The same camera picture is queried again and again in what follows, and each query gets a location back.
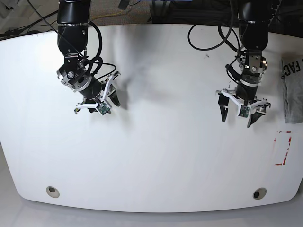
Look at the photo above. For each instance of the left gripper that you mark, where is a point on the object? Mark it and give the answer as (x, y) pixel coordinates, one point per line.
(243, 94)

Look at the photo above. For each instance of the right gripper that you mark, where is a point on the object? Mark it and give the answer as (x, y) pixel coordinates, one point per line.
(98, 92)

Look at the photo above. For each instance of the grey T-shirt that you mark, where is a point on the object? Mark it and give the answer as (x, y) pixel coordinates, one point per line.
(292, 87)

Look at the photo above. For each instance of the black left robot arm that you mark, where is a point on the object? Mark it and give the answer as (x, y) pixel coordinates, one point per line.
(253, 33)

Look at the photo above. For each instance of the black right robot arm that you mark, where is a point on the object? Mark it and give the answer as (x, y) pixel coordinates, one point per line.
(78, 71)

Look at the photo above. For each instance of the red tape rectangle marker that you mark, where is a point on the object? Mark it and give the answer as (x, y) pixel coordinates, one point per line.
(281, 147)

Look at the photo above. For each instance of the black tripod rod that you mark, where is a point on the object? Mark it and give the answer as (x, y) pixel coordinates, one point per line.
(14, 24)

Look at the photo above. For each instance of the power strip with red light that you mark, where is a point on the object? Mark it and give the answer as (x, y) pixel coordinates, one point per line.
(273, 6)

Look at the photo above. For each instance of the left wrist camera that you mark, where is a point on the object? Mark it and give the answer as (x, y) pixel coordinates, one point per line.
(244, 111)

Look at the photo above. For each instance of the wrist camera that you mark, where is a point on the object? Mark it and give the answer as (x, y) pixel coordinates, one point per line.
(103, 109)
(244, 111)

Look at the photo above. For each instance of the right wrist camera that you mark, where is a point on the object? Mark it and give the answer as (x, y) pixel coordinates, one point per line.
(103, 109)

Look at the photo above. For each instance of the right table cable grommet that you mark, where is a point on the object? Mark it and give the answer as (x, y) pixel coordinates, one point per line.
(259, 193)

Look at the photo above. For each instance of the table cable grommet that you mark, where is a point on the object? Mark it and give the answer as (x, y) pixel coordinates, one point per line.
(259, 193)
(52, 192)

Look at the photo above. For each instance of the left table cable grommet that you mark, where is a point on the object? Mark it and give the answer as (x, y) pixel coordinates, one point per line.
(52, 192)

